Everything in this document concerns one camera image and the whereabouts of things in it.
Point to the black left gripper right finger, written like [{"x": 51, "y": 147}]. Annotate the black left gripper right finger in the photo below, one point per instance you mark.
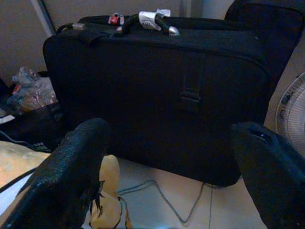
[{"x": 274, "y": 179}]

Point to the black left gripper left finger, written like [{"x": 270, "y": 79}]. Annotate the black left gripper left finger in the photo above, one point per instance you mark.
[{"x": 59, "y": 179}]

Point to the yellow duck print blanket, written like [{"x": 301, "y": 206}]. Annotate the yellow duck print blanket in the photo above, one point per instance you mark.
[{"x": 109, "y": 171}]

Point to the black fabric bag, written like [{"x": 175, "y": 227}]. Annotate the black fabric bag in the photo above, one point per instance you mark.
[{"x": 35, "y": 126}]

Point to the white electric fan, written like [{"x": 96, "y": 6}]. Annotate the white electric fan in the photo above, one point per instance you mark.
[{"x": 295, "y": 114}]

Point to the clear crumpled plastic bag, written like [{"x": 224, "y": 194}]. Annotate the clear crumpled plastic bag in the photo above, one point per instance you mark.
[{"x": 31, "y": 93}]

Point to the large black fabric suitcase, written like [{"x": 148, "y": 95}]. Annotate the large black fabric suitcase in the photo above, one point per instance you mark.
[{"x": 143, "y": 95}]

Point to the grey metal pole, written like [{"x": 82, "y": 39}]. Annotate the grey metal pole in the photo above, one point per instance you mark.
[{"x": 41, "y": 14}]

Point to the red padlock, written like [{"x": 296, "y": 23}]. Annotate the red padlock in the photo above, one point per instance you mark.
[{"x": 114, "y": 20}]

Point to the white paper luggage tag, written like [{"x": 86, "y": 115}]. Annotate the white paper luggage tag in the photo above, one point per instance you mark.
[{"x": 149, "y": 20}]

